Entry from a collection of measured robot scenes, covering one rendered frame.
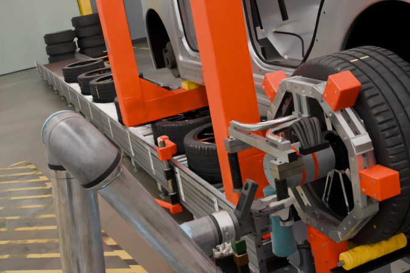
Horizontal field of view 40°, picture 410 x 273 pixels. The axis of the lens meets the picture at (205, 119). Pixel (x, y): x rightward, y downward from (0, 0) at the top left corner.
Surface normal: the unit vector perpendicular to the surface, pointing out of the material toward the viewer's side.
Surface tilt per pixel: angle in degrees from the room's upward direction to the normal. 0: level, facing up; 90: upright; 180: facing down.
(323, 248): 90
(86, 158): 69
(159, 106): 90
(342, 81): 35
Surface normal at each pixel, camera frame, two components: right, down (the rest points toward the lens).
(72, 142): -0.18, -0.33
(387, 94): 0.15, -0.53
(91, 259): 0.62, 0.13
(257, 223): 0.37, 0.17
